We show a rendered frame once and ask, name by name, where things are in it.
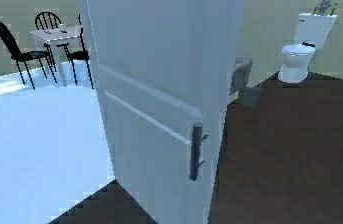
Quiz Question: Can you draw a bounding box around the white toilet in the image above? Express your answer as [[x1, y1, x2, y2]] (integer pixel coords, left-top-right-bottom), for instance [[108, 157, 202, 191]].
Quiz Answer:
[[277, 12, 338, 84]]

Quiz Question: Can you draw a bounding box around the white square table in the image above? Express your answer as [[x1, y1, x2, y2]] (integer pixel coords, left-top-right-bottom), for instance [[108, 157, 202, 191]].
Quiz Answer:
[[29, 25, 83, 87]]

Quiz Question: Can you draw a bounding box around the black door handle bar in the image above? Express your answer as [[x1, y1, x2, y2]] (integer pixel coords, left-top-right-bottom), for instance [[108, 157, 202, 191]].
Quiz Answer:
[[188, 121, 209, 182]]

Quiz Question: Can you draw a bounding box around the white room door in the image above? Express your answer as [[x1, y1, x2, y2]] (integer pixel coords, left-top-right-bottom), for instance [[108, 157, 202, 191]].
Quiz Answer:
[[77, 0, 247, 224]]

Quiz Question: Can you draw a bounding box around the black chair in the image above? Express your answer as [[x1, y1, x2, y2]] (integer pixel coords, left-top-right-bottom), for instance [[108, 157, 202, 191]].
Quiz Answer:
[[0, 20, 58, 91], [66, 13, 95, 90], [34, 11, 71, 73]]

